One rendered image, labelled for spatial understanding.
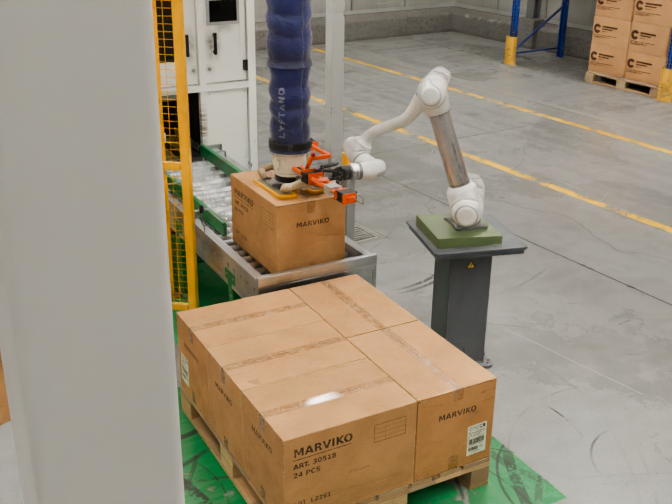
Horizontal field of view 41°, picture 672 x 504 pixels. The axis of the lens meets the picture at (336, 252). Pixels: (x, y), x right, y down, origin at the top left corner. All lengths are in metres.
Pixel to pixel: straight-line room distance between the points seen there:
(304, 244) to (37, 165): 4.03
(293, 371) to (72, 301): 3.16
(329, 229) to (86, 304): 4.03
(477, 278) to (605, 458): 1.12
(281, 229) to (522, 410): 1.53
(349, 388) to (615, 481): 1.32
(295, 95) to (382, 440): 1.83
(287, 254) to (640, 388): 2.00
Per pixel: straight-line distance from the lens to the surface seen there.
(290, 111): 4.56
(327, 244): 4.71
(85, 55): 0.63
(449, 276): 4.70
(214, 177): 6.29
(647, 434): 4.67
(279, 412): 3.55
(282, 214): 4.52
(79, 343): 0.69
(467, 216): 4.40
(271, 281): 4.54
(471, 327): 4.89
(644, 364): 5.28
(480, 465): 4.05
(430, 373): 3.83
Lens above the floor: 2.47
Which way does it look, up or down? 23 degrees down
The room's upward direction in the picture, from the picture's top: 1 degrees clockwise
